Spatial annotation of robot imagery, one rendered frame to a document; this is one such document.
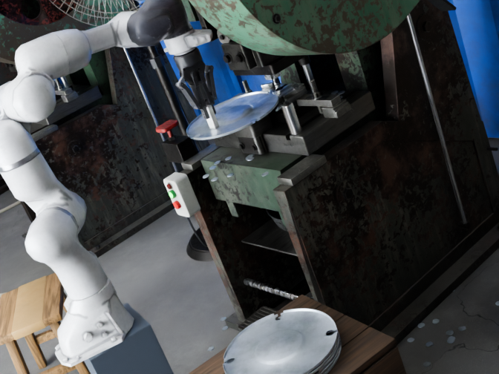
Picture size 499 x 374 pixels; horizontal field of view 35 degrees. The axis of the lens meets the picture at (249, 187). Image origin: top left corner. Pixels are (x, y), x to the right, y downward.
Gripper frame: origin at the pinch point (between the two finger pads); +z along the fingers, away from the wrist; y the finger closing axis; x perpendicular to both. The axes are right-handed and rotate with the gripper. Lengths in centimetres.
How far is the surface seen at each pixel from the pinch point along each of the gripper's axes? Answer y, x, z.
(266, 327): 31, 36, 43
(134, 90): -61, -149, 21
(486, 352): -19, 60, 82
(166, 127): -2.5, -30.3, 5.9
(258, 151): -8.7, 4.0, 15.5
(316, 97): -25.5, 17.2, 5.9
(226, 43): -16.6, -3.5, -15.7
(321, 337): 28, 53, 43
